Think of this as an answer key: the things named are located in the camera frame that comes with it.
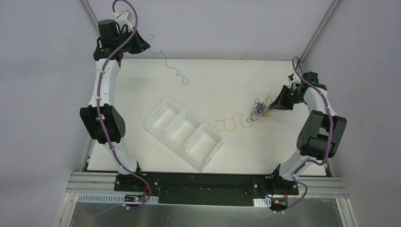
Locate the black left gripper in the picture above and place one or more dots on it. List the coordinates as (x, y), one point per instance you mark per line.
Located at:
(137, 43)

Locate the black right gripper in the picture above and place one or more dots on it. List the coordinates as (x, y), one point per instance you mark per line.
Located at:
(285, 98)

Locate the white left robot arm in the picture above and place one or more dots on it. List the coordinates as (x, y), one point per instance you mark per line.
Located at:
(101, 119)

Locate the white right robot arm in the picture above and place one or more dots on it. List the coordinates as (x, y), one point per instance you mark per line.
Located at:
(320, 135)

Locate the white foam compartment tray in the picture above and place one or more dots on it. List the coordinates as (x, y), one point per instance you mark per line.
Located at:
(185, 134)

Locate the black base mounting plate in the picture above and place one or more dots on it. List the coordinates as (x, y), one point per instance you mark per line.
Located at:
(200, 188)

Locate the aluminium frame rail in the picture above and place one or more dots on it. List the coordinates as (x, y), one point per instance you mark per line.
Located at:
(90, 200)

